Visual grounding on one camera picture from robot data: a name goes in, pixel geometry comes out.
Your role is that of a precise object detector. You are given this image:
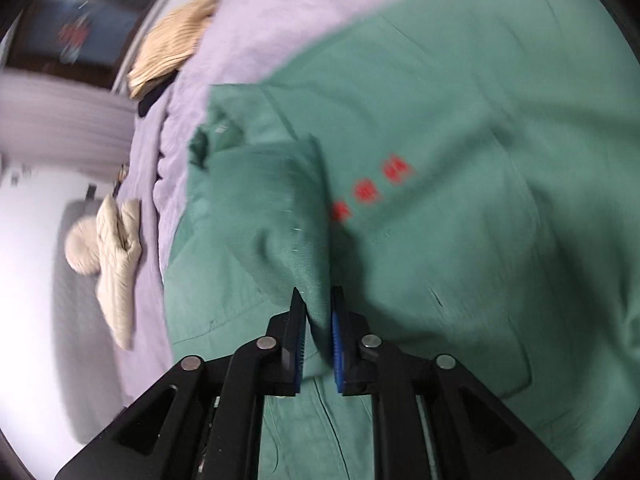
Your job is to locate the green work jacket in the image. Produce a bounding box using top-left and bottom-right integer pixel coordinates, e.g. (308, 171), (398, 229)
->
(165, 0), (639, 479)

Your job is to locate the grey quilted headboard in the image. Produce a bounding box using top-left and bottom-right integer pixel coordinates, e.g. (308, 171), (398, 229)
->
(51, 200), (124, 444)

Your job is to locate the cream puffer jacket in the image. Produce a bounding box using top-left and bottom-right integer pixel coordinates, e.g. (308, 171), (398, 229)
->
(96, 196), (142, 350)

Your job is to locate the round cream pleated cushion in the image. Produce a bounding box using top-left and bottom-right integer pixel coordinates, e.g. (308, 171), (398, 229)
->
(64, 216), (100, 275)

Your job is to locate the grey pleated curtain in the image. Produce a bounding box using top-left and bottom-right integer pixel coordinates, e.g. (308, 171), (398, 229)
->
(0, 68), (137, 180)

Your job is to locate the lavender plush bed blanket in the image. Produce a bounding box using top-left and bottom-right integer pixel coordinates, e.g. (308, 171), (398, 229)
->
(117, 0), (387, 404)

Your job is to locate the dark window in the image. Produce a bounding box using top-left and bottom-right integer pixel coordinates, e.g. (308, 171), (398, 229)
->
(6, 0), (156, 89)

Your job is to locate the black garment under corduroy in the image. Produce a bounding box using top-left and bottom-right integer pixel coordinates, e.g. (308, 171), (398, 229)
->
(138, 70), (179, 118)

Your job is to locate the beige corduroy garment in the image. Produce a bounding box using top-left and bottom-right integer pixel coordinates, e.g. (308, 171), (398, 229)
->
(127, 0), (220, 101)

